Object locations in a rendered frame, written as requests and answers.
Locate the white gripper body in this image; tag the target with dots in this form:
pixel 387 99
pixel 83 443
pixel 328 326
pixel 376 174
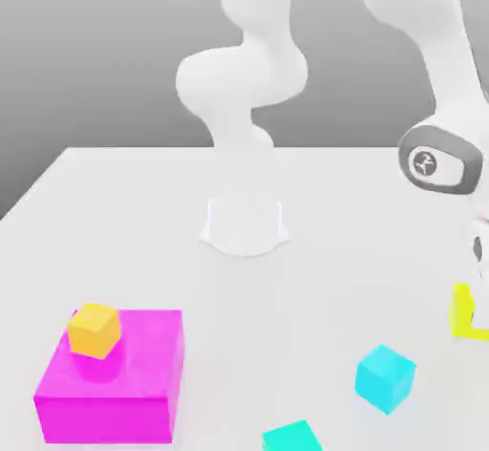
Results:
pixel 483 313

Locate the small yellow cube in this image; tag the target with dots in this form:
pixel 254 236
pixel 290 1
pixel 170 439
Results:
pixel 461 313

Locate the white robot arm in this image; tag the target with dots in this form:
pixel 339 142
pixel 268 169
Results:
pixel 244 76

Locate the small cyan cube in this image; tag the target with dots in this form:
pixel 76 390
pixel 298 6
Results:
pixel 384 380

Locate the small teal cube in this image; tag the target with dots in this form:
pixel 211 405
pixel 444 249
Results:
pixel 290 439

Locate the small orange cube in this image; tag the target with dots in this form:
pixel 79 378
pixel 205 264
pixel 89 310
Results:
pixel 93 330

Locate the large magenta box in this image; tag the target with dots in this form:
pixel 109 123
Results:
pixel 114 409

